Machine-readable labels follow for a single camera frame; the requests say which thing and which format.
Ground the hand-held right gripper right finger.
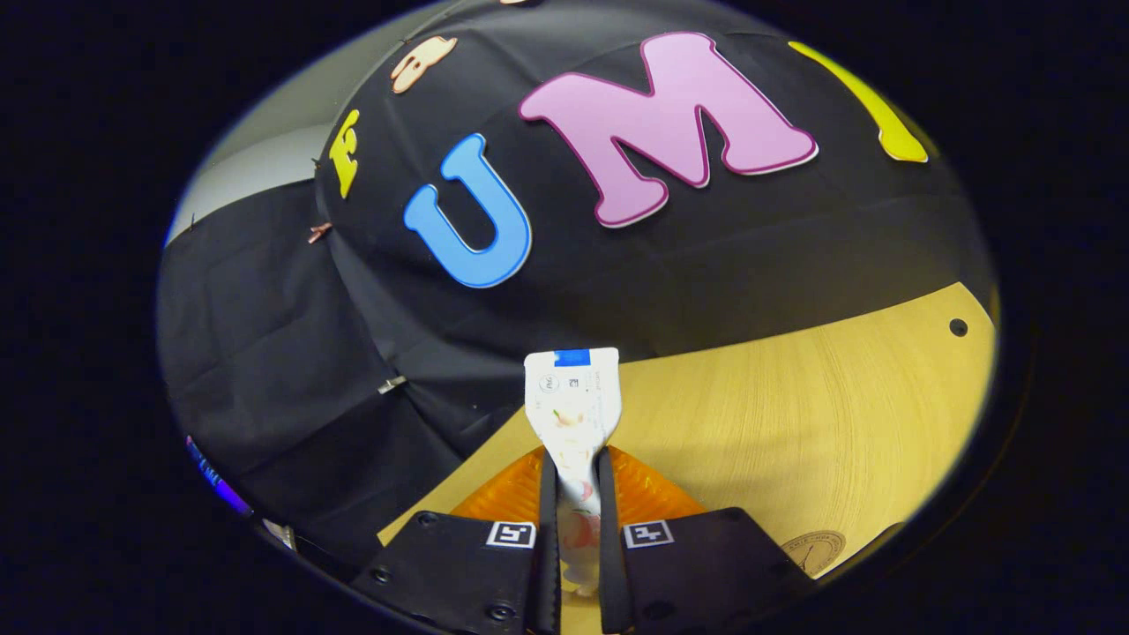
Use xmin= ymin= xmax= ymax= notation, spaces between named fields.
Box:
xmin=595 ymin=445 xmax=817 ymax=635

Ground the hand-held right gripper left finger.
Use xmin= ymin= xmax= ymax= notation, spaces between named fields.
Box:
xmin=348 ymin=445 xmax=563 ymax=635

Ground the white toothpaste tube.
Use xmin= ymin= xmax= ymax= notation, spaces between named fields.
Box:
xmin=524 ymin=347 xmax=624 ymax=601

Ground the round wooden coaster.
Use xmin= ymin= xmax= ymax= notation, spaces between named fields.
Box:
xmin=781 ymin=529 xmax=848 ymax=579

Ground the wooden desktop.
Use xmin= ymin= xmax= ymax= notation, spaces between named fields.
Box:
xmin=378 ymin=282 xmax=1002 ymax=635

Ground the black backdrop cloth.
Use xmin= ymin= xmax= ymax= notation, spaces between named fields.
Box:
xmin=157 ymin=0 xmax=998 ymax=574

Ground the blue lit strip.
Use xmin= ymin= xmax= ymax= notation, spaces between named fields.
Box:
xmin=185 ymin=437 xmax=253 ymax=518

